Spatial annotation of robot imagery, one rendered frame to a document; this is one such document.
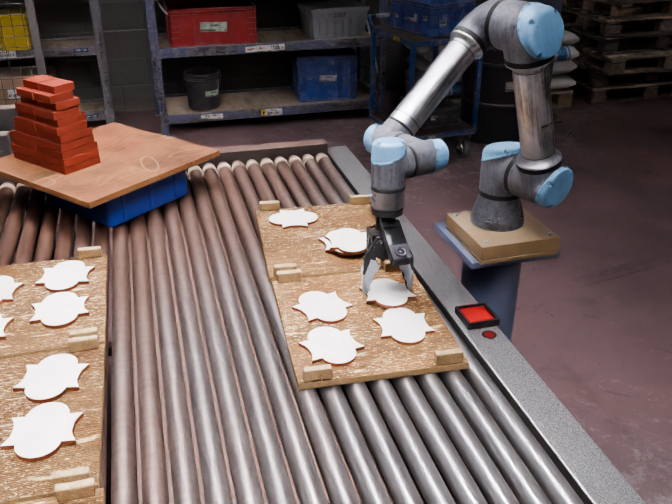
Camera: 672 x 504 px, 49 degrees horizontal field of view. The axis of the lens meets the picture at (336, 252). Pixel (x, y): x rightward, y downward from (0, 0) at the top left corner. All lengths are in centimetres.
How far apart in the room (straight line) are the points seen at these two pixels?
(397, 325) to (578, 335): 190
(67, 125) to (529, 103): 126
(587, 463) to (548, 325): 211
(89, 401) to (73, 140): 99
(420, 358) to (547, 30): 79
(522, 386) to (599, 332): 197
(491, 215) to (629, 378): 132
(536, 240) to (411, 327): 60
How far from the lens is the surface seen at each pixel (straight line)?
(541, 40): 176
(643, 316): 365
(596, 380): 316
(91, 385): 151
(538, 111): 187
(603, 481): 135
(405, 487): 126
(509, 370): 155
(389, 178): 159
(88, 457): 135
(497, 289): 217
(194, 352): 157
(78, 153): 226
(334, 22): 599
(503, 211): 208
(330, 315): 162
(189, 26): 577
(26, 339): 169
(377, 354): 152
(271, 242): 196
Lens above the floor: 182
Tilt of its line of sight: 28 degrees down
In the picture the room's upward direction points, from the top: straight up
